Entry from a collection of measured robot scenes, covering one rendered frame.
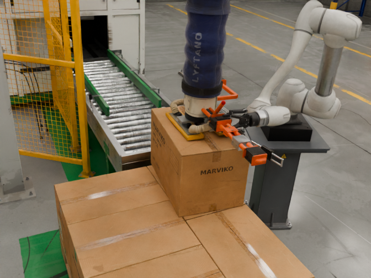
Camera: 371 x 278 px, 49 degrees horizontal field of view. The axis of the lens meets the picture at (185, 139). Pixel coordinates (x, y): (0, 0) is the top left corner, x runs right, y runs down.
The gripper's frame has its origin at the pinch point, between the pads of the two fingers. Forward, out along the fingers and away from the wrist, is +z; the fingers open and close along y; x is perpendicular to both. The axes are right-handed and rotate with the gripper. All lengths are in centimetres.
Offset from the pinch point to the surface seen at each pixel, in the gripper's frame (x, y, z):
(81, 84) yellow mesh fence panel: 136, 23, 48
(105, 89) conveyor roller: 200, 55, 16
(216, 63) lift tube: 16.2, -27.0, -2.6
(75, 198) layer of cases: 34, 54, 72
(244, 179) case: -4.5, 34.9, -16.1
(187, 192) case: -2.4, 37.7, 17.2
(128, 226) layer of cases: 0, 54, 50
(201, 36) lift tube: 19.0, -40.7, 5.4
